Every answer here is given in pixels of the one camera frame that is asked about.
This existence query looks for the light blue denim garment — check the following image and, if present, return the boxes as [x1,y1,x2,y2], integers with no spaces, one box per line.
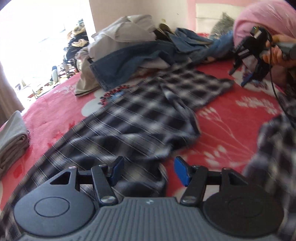
[169,28,235,64]

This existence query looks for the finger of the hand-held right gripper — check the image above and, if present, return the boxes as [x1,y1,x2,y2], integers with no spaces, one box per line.
[241,66,258,87]
[228,39,246,76]

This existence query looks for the person's right hand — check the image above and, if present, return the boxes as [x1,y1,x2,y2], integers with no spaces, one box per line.
[262,35,290,70]

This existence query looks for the red floral blanket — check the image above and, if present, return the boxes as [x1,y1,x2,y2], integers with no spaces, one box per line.
[0,32,296,209]

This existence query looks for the clothes pile on wheelchair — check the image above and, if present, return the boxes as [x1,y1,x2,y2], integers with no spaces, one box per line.
[68,20,90,48]

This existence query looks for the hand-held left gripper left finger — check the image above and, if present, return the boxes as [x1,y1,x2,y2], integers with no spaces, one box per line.
[50,156,124,205]

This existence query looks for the grey patterned pillow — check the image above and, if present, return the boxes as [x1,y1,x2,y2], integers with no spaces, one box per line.
[209,13,234,37]

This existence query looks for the beige jacket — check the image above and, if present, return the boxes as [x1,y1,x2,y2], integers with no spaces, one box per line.
[75,50,102,96]

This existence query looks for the dark blue jeans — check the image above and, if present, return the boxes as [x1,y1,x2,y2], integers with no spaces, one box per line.
[90,42,178,91]

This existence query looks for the brown curtain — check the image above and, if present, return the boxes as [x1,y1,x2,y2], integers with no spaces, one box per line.
[0,62,25,126]

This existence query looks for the black white plaid shirt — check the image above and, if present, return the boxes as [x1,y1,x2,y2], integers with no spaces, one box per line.
[0,62,296,241]

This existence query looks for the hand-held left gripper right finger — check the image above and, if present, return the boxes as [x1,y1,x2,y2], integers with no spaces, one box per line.
[174,156,249,205]

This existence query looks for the folded grey cloth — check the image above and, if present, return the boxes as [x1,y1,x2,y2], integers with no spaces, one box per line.
[0,111,30,178]

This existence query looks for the brown garment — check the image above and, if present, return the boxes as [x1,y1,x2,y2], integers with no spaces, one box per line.
[154,23,175,41]

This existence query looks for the pink headboard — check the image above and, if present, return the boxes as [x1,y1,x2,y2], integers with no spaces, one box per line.
[187,0,245,34]

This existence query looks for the black wheelchair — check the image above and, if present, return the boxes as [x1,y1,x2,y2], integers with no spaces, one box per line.
[62,39,90,73]

